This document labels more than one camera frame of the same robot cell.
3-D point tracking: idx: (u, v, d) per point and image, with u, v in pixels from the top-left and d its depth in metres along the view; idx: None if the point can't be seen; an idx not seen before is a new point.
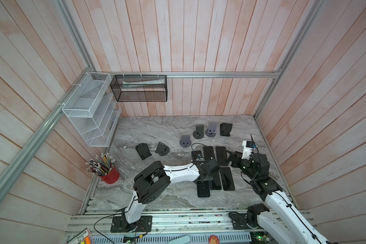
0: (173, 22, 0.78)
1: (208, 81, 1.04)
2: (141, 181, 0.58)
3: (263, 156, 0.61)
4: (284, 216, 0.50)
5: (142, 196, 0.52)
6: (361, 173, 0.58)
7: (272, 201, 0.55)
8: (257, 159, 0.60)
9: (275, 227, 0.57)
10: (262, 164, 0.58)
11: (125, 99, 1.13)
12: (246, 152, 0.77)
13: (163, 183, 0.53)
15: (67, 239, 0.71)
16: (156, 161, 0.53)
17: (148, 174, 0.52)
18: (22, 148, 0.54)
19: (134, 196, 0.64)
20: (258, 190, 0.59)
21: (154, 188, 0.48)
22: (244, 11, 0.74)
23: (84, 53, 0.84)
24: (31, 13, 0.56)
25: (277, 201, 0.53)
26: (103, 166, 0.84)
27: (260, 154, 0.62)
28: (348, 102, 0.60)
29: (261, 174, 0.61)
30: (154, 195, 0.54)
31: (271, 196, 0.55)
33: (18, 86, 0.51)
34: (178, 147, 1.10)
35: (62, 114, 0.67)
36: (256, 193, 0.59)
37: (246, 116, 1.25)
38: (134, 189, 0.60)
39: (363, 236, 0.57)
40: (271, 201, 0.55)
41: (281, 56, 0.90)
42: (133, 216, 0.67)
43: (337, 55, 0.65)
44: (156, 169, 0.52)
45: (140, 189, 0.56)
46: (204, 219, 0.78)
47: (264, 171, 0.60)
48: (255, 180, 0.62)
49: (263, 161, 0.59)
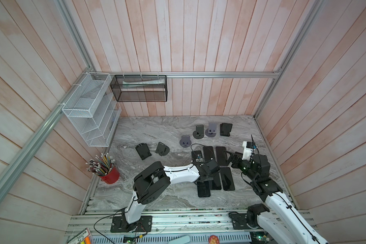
0: (173, 22, 0.78)
1: (208, 81, 1.04)
2: (141, 182, 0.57)
3: (264, 157, 0.61)
4: (285, 217, 0.50)
5: (142, 196, 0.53)
6: (361, 173, 0.58)
7: (273, 202, 0.55)
8: (258, 160, 0.60)
9: (275, 228, 0.57)
10: (263, 165, 0.58)
11: (125, 99, 1.13)
12: (246, 152, 0.77)
13: (163, 184, 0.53)
15: (67, 240, 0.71)
16: (156, 162, 0.53)
17: (148, 174, 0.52)
18: (22, 148, 0.54)
19: (133, 196, 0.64)
20: (258, 191, 0.59)
21: (154, 189, 0.48)
22: (244, 11, 0.74)
23: (84, 53, 0.84)
24: (31, 13, 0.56)
25: (277, 202, 0.53)
26: (103, 166, 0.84)
27: (260, 155, 0.62)
28: (348, 102, 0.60)
29: (261, 175, 0.61)
30: (153, 195, 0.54)
31: (271, 197, 0.55)
33: (18, 86, 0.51)
34: (178, 147, 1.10)
35: (62, 114, 0.67)
36: (257, 194, 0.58)
37: (246, 116, 1.25)
38: (134, 189, 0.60)
39: (363, 236, 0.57)
40: (271, 202, 0.55)
41: (281, 56, 0.90)
42: (133, 216, 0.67)
43: (337, 55, 0.65)
44: (156, 169, 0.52)
45: (140, 190, 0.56)
46: (204, 219, 0.78)
47: (264, 172, 0.60)
48: (255, 181, 0.62)
49: (263, 162, 0.59)
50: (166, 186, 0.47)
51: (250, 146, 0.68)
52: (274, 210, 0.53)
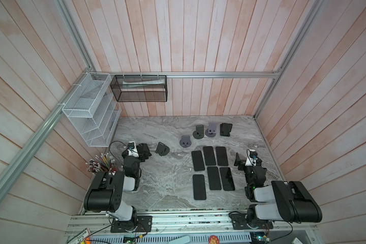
0: (173, 23, 0.78)
1: (208, 81, 1.04)
2: (90, 202, 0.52)
3: (261, 170, 0.70)
4: (263, 191, 0.62)
5: (111, 195, 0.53)
6: (361, 173, 0.58)
7: (257, 192, 0.67)
8: (256, 172, 0.69)
9: (267, 205, 0.59)
10: (259, 176, 0.67)
11: (125, 99, 1.13)
12: (246, 161, 0.80)
13: (120, 174, 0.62)
15: (67, 240, 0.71)
16: (99, 172, 0.52)
17: (98, 184, 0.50)
18: (22, 148, 0.54)
19: (108, 212, 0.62)
20: (249, 195, 0.71)
21: (116, 183, 0.49)
22: (244, 11, 0.74)
23: (84, 53, 0.84)
24: (31, 12, 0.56)
25: (257, 190, 0.66)
26: (103, 166, 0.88)
27: (259, 169, 0.70)
28: (348, 102, 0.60)
29: (255, 184, 0.71)
30: (118, 192, 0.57)
31: (254, 190, 0.68)
33: (18, 86, 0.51)
34: (178, 147, 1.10)
35: (62, 114, 0.67)
36: (248, 197, 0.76)
37: (246, 116, 1.25)
38: (88, 209, 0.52)
39: (364, 236, 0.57)
40: (257, 192, 0.66)
41: (281, 56, 0.90)
42: (125, 211, 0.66)
43: (337, 55, 0.65)
44: (103, 174, 0.54)
45: (100, 199, 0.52)
46: (204, 219, 0.78)
47: (258, 183, 0.70)
48: (249, 187, 0.73)
49: (260, 175, 0.68)
50: (123, 175, 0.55)
51: (251, 157, 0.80)
52: (259, 196, 0.65)
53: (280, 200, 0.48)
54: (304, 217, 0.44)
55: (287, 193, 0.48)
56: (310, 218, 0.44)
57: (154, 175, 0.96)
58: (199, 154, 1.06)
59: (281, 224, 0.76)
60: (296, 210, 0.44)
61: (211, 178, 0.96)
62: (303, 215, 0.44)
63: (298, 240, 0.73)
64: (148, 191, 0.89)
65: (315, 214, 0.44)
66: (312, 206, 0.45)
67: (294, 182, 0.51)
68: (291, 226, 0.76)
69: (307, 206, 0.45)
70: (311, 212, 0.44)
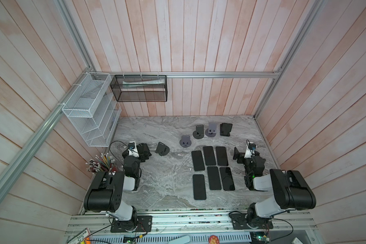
0: (173, 22, 0.78)
1: (208, 81, 1.04)
2: (90, 202, 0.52)
3: (260, 159, 0.72)
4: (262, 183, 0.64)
5: (111, 195, 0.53)
6: (361, 173, 0.58)
7: (256, 182, 0.68)
8: (254, 161, 0.72)
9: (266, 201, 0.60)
10: (258, 165, 0.70)
11: (125, 99, 1.13)
12: (247, 153, 0.84)
13: (120, 174, 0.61)
15: (67, 240, 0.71)
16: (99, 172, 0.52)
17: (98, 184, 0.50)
18: (22, 148, 0.54)
19: (108, 212, 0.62)
20: (248, 185, 0.73)
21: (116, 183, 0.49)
22: (244, 11, 0.74)
23: (84, 53, 0.84)
24: (31, 12, 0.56)
25: (257, 179, 0.68)
26: (103, 166, 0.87)
27: (258, 159, 0.73)
28: (348, 102, 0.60)
29: (254, 174, 0.74)
30: (118, 192, 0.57)
31: (254, 179, 0.70)
33: (19, 86, 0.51)
34: (178, 147, 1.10)
35: (62, 114, 0.67)
36: (246, 186, 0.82)
37: (245, 116, 1.25)
38: (88, 209, 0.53)
39: (364, 236, 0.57)
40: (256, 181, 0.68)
41: (281, 56, 0.90)
42: (125, 211, 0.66)
43: (337, 55, 0.65)
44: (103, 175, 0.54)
45: (100, 199, 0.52)
46: (204, 219, 0.78)
47: (257, 172, 0.73)
48: (248, 176, 0.75)
49: (258, 164, 0.71)
50: (123, 175, 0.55)
51: (249, 148, 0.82)
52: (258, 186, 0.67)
53: (278, 187, 0.49)
54: (300, 204, 0.46)
55: (284, 181, 0.50)
56: (305, 205, 0.46)
57: (154, 175, 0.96)
58: (199, 154, 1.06)
59: (280, 224, 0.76)
60: (292, 195, 0.46)
61: (210, 179, 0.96)
62: (298, 201, 0.46)
63: (298, 240, 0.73)
64: (148, 191, 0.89)
65: (310, 201, 0.46)
66: (307, 193, 0.47)
67: (292, 171, 0.53)
68: (291, 226, 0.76)
69: (303, 194, 0.46)
70: (306, 199, 0.46)
